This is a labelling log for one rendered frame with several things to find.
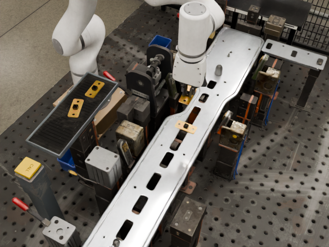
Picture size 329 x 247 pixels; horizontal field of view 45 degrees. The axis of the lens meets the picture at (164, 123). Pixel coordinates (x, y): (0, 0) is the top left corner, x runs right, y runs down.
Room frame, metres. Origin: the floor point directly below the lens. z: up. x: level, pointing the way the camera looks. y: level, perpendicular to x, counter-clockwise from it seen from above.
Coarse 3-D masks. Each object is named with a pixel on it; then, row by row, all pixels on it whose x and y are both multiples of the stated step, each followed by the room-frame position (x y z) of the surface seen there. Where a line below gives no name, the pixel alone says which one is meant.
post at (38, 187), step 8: (40, 168) 0.67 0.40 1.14; (16, 176) 0.64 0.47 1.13; (32, 176) 0.64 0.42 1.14; (40, 176) 0.65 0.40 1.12; (24, 184) 0.63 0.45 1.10; (32, 184) 0.62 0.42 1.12; (40, 184) 0.64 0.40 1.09; (48, 184) 0.67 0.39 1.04; (32, 192) 0.62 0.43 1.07; (40, 192) 0.63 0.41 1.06; (48, 192) 0.66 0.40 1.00; (32, 200) 0.65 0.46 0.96; (40, 200) 0.63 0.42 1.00; (48, 200) 0.65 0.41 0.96; (56, 200) 0.67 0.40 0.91; (40, 208) 0.64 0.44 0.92; (48, 208) 0.64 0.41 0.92; (56, 208) 0.66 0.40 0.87; (48, 216) 0.63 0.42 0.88; (56, 216) 0.65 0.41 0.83
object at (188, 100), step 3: (189, 87) 0.93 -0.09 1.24; (195, 90) 0.92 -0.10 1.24; (186, 93) 0.90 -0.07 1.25; (183, 96) 0.89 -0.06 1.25; (186, 96) 0.89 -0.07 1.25; (192, 96) 0.89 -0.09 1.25; (180, 99) 0.88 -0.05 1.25; (183, 99) 0.88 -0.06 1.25; (186, 99) 0.88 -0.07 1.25; (189, 99) 0.88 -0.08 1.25; (183, 102) 0.86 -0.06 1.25; (186, 102) 0.86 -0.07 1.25; (189, 102) 0.86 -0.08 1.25
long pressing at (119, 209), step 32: (224, 32) 1.54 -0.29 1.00; (224, 64) 1.31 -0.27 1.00; (224, 96) 1.12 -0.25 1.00; (160, 128) 0.94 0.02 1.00; (160, 160) 0.80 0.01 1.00; (192, 160) 0.80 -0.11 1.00; (128, 192) 0.66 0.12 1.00; (160, 192) 0.66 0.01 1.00; (96, 224) 0.54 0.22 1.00; (160, 224) 0.55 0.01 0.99
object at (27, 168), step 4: (24, 160) 0.69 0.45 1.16; (28, 160) 0.69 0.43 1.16; (32, 160) 0.69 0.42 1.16; (20, 164) 0.67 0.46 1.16; (24, 164) 0.67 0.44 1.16; (28, 164) 0.67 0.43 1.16; (32, 164) 0.67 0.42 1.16; (36, 164) 0.67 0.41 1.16; (40, 164) 0.67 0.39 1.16; (16, 168) 0.66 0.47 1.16; (20, 168) 0.66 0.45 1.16; (24, 168) 0.66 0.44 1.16; (28, 168) 0.66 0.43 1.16; (32, 168) 0.66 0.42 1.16; (36, 168) 0.66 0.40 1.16; (16, 172) 0.65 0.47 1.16; (20, 172) 0.64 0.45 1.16; (24, 172) 0.64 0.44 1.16; (28, 172) 0.64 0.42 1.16; (32, 172) 0.64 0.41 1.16; (24, 176) 0.63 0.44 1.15; (28, 176) 0.63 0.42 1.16
